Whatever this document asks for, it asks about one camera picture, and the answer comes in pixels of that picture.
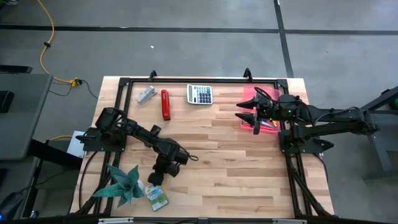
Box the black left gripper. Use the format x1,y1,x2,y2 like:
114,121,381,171
147,139,190,187

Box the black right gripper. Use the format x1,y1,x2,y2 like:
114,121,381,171
235,94,301,135

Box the pink translucent plastic case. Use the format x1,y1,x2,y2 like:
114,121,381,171
240,86,282,134

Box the green card pack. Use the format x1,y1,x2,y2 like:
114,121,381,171
144,185,169,212

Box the red stapler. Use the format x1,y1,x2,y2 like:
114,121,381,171
160,89,172,121

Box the grey desk calculator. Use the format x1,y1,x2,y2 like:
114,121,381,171
187,84,214,105

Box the artificial green plant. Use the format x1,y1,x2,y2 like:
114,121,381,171
92,164,146,208

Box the grey white stapler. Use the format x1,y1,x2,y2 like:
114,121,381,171
137,86,159,104

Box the white power box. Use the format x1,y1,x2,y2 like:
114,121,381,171
67,130,88,159

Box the grey side table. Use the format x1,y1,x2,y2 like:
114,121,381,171
0,73,53,161

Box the black computer mouse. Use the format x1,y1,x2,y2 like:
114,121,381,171
0,191,24,222

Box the black box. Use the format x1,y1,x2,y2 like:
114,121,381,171
0,90,16,113

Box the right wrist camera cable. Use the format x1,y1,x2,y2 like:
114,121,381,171
254,86,280,105

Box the black aluminium table frame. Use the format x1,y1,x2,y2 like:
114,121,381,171
70,67,335,218

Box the yellow extension cable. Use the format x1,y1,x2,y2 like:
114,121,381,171
36,0,82,88
46,134,73,144

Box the grey neighbouring table frame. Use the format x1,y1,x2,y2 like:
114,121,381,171
362,85,398,181

